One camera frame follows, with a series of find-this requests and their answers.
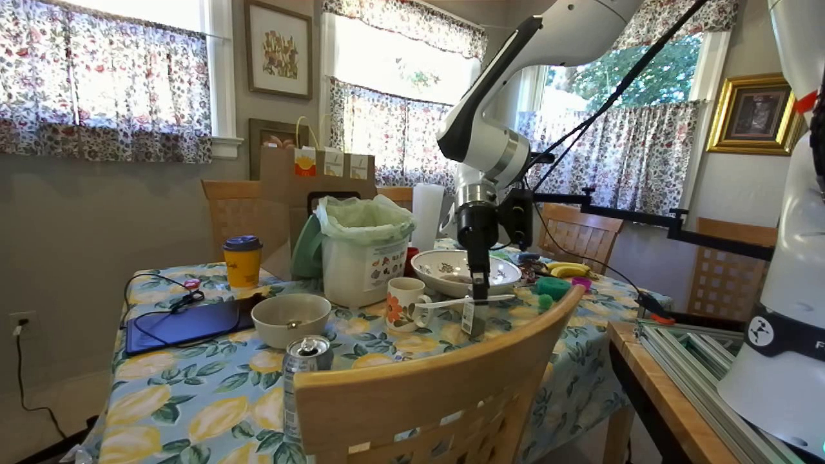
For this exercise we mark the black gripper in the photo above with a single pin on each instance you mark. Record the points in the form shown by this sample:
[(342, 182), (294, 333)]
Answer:
[(478, 226)]

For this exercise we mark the white plastic knife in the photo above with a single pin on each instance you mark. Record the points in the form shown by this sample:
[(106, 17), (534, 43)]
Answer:
[(447, 302)]

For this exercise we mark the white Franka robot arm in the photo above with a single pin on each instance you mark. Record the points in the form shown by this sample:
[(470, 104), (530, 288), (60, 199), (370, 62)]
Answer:
[(583, 28)]

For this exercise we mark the white printed plate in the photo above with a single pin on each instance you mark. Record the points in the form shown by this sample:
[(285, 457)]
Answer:
[(439, 274)]

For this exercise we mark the green sponge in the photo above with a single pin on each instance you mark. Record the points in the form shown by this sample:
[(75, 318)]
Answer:
[(553, 292)]

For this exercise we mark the white paper towel roll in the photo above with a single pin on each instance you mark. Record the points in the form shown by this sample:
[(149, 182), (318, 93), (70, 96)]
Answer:
[(427, 214)]

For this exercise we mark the printed ceramic mug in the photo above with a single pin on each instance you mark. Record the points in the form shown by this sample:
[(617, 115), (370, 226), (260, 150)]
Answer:
[(403, 306)]

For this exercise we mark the pink sponge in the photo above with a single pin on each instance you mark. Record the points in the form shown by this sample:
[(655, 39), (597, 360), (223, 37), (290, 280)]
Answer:
[(583, 284)]

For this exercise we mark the white compost bin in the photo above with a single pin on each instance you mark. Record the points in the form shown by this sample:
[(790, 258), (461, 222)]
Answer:
[(363, 274)]

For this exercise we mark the green bin liner bag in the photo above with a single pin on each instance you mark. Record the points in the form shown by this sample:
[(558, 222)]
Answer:
[(363, 221)]

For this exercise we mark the floral window curtain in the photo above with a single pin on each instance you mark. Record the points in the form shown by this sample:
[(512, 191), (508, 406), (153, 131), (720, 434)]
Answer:
[(396, 131), (653, 164), (103, 87)]

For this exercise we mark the green round lid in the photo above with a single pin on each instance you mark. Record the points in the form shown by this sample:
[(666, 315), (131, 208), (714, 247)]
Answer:
[(307, 248)]

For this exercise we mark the silver drink can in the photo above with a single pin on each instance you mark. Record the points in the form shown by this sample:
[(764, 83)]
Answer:
[(311, 351)]

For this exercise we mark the beige ceramic bowl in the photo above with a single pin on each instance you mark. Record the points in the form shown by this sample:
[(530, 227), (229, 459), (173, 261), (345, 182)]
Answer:
[(290, 321)]

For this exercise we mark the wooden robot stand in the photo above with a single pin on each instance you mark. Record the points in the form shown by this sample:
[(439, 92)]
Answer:
[(653, 388)]

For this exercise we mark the brown paper bag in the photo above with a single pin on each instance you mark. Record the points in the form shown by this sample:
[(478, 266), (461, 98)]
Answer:
[(286, 195)]

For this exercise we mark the yellow cup purple lid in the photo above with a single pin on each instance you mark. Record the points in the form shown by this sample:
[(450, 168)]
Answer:
[(244, 266)]

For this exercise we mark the floral curtain valance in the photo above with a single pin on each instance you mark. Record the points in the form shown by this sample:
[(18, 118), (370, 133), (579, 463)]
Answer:
[(723, 17), (403, 28)]

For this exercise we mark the dark blue laptop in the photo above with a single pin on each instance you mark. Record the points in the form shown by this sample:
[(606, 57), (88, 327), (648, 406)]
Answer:
[(184, 329)]

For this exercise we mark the framed floral picture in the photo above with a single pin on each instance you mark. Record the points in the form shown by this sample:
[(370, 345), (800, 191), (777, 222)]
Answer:
[(280, 52)]

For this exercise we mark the lemon print tablecloth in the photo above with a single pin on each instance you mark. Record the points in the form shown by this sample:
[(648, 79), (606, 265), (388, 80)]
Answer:
[(197, 404)]

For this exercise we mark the gold framed picture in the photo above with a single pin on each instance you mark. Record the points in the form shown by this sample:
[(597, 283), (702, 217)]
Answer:
[(751, 118)]

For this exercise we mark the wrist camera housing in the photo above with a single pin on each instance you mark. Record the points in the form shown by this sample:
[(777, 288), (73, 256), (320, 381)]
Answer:
[(517, 221)]

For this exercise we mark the aluminium mounting frame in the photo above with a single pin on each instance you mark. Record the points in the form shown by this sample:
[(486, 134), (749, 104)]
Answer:
[(704, 378)]

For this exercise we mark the wall power outlet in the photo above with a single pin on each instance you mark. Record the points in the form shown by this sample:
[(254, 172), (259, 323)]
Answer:
[(21, 323)]

